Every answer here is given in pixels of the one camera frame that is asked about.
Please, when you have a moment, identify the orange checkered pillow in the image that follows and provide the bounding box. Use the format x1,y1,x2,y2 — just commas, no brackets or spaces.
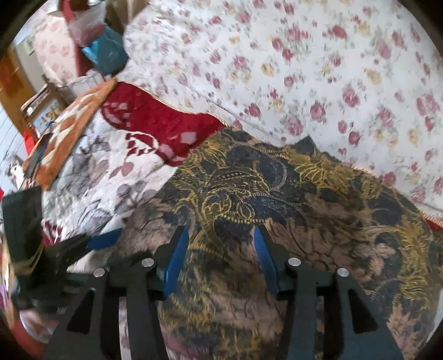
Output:
22,77,117,191

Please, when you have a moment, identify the teal paper bag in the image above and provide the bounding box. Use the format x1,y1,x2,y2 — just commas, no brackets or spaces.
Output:
82,25,128,76

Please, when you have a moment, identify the brown gold batik shirt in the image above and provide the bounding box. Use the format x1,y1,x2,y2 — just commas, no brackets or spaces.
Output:
118,129,442,359

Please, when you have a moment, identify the red white floral blanket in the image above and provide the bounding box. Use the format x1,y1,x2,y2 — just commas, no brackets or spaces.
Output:
20,81,228,360

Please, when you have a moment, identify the clear plastic bag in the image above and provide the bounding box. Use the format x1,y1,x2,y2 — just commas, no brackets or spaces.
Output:
68,1,107,48

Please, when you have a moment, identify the white floral bed sheet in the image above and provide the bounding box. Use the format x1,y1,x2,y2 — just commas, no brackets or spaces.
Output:
120,1,442,220

